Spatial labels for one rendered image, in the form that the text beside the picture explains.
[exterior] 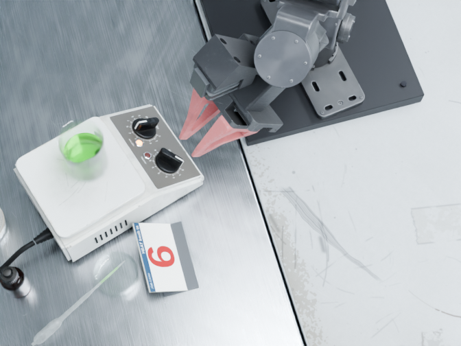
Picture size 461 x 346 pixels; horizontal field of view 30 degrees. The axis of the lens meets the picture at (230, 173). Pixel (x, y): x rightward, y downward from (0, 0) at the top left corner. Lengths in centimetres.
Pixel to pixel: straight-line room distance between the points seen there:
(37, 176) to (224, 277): 26
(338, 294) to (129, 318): 26
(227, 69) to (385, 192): 37
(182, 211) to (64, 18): 34
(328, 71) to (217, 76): 34
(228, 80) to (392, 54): 40
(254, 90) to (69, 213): 27
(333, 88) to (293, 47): 33
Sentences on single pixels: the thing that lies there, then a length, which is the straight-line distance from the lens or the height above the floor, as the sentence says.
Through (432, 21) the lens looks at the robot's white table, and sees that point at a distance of 128.
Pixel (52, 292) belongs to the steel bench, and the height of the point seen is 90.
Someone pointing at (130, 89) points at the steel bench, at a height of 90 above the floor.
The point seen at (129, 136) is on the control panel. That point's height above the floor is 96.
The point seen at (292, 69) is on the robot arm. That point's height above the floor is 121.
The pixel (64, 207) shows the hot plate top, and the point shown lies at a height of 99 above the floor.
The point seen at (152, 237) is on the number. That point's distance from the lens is 107.
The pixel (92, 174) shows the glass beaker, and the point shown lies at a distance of 102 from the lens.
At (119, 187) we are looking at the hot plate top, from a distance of 103.
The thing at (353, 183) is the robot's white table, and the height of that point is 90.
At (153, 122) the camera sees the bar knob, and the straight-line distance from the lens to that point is 109.
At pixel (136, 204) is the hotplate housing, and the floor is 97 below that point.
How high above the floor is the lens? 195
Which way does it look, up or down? 68 degrees down
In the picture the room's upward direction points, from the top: 4 degrees clockwise
